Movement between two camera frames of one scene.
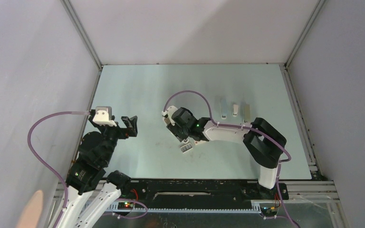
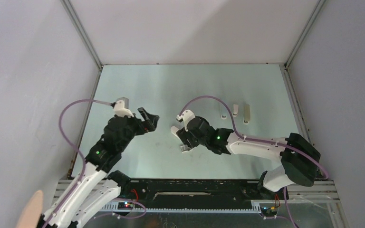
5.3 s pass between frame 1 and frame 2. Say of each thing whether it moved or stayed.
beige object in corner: stayed
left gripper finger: moved
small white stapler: stayed
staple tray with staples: stayed
